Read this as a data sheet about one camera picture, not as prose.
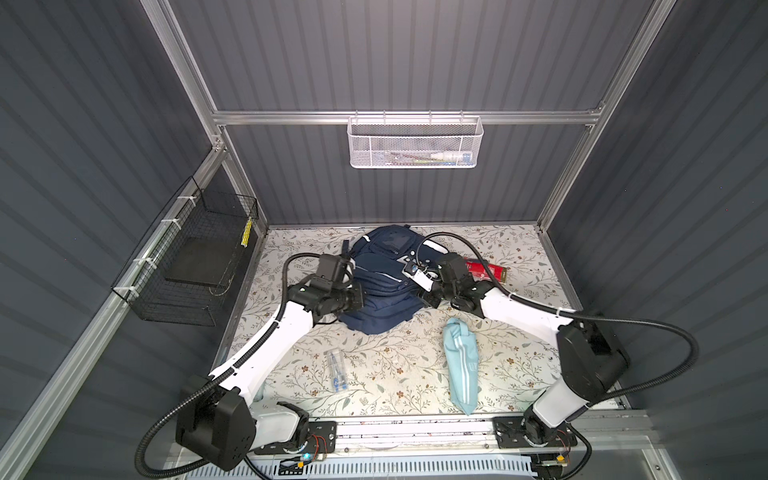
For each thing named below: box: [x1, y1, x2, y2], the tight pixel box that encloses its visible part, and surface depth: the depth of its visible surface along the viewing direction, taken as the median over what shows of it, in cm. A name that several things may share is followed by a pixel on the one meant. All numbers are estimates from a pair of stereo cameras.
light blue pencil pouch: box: [443, 317, 479, 416], surface depth 84 cm
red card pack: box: [464, 257, 507, 283], surface depth 108 cm
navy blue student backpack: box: [339, 225, 448, 335], surface depth 88 cm
